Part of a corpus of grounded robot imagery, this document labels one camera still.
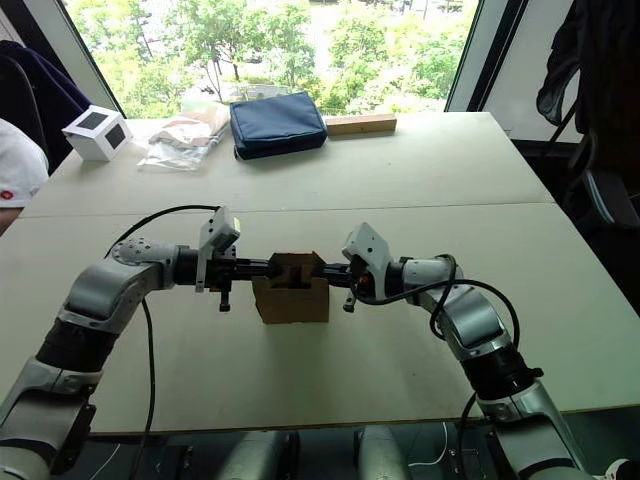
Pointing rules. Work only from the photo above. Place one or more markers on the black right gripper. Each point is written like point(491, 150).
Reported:
point(360, 277)

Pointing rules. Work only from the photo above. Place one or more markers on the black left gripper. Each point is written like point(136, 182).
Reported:
point(222, 272)

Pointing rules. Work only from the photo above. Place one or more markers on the small brown cardboard box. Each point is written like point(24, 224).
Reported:
point(290, 302)

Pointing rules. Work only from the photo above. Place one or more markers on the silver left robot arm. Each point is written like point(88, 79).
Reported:
point(100, 290)

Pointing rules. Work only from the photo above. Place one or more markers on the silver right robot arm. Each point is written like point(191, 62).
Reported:
point(470, 315)

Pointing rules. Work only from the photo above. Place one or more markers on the navy blue fabric pouch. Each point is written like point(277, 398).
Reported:
point(277, 125)

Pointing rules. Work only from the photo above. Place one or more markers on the clear plastic bag with beige contents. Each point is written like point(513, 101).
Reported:
point(185, 135)

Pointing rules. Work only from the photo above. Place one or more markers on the light wooden block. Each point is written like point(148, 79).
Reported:
point(360, 125)

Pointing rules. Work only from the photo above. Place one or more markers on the white cube with dark squares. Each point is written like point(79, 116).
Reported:
point(95, 132)

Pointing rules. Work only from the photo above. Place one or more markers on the person in white shirt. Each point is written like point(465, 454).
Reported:
point(17, 170)

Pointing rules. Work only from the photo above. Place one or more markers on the dark chair with jacket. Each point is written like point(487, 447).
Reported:
point(45, 90)

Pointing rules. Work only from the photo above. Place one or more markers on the dark chair with blue stripe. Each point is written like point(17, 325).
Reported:
point(607, 195)

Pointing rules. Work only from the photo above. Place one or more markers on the black hanging jacket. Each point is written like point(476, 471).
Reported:
point(600, 55)

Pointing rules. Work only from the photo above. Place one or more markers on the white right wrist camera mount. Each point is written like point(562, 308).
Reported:
point(370, 247)

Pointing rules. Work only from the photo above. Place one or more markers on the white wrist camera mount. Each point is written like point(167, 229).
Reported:
point(220, 227)
point(370, 247)

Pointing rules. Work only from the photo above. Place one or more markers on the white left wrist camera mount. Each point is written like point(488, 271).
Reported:
point(220, 227)

